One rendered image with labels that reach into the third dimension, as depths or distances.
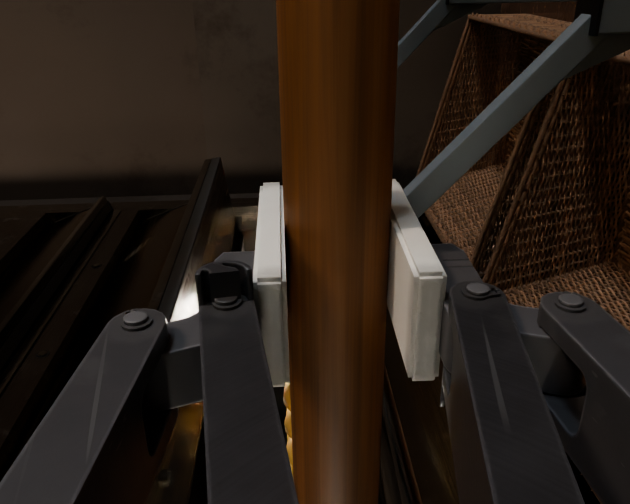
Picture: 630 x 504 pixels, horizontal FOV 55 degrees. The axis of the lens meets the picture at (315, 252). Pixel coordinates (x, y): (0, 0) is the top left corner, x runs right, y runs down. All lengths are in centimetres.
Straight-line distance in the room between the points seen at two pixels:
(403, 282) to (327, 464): 7
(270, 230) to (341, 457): 8
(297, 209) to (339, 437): 7
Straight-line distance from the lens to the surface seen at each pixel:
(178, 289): 100
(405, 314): 15
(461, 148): 57
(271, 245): 15
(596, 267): 127
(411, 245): 15
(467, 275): 16
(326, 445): 20
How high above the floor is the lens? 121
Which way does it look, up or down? 2 degrees down
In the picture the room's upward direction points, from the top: 92 degrees counter-clockwise
